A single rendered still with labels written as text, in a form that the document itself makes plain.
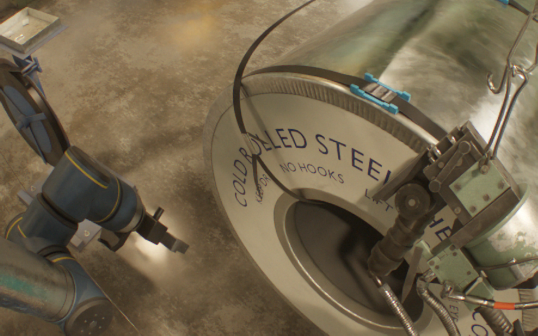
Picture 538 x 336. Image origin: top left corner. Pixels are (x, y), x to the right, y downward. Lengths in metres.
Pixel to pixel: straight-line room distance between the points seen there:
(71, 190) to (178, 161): 1.88
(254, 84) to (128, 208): 0.41
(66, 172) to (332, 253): 1.02
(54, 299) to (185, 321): 1.47
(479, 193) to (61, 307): 0.66
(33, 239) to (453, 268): 0.73
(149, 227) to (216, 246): 1.32
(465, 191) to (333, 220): 0.97
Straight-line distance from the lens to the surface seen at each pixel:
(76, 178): 0.87
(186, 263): 2.31
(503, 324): 0.84
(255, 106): 1.19
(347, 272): 1.64
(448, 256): 0.76
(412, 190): 0.76
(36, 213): 0.90
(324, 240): 1.62
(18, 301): 0.71
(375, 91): 0.93
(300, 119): 1.09
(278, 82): 1.07
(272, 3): 4.01
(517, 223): 0.71
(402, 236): 0.83
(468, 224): 0.73
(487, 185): 0.71
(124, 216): 0.97
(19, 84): 2.10
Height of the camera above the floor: 1.96
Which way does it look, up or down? 47 degrees down
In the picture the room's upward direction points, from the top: 2 degrees counter-clockwise
